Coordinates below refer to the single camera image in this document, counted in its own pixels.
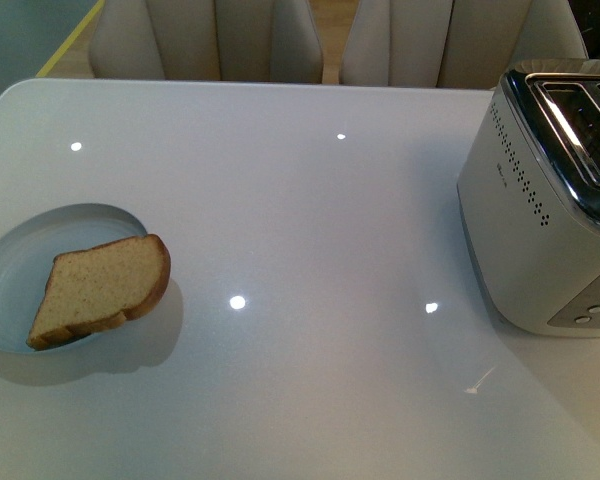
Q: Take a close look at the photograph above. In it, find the beige chair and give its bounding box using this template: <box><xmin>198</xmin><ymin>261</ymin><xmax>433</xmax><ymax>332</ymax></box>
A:
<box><xmin>89</xmin><ymin>1</ymin><xmax>323</xmax><ymax>84</ymax></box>
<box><xmin>341</xmin><ymin>0</ymin><xmax>590</xmax><ymax>91</ymax></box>

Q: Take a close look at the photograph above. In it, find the light blue round plate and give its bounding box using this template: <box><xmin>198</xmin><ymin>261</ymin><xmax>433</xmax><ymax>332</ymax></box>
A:
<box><xmin>0</xmin><ymin>203</ymin><xmax>147</xmax><ymax>354</ymax></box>

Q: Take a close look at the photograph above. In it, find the slice of brown bread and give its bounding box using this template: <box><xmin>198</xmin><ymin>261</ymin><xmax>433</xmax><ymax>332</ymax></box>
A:
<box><xmin>26</xmin><ymin>234</ymin><xmax>171</xmax><ymax>351</ymax></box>

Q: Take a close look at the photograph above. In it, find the white and chrome toaster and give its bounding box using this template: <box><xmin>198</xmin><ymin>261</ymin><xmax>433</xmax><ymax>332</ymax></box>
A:
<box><xmin>457</xmin><ymin>59</ymin><xmax>600</xmax><ymax>338</ymax></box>

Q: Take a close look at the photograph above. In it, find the beige chair on left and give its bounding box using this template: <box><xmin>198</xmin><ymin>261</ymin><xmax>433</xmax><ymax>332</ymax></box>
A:
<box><xmin>89</xmin><ymin>1</ymin><xmax>323</xmax><ymax>84</ymax></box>

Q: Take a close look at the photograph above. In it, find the beige chair on right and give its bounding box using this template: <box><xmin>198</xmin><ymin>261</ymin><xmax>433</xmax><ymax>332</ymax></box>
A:
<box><xmin>341</xmin><ymin>0</ymin><xmax>590</xmax><ymax>91</ymax></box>

